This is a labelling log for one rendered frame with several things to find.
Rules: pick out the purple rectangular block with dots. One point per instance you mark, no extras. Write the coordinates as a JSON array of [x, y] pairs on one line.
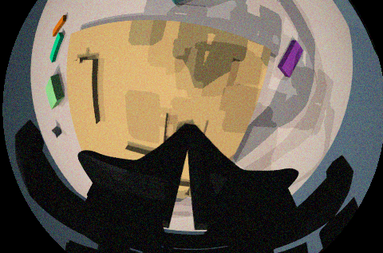
[[290, 58]]

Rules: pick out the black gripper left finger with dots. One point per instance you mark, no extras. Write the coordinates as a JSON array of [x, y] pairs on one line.
[[155, 177]]

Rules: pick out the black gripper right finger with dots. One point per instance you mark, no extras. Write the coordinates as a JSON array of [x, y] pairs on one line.
[[215, 181]]

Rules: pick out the tan puzzle board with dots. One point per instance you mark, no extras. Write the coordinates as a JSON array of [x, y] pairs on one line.
[[130, 84]]

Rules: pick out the orange flat bar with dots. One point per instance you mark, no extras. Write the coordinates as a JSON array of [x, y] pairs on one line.
[[58, 26]]

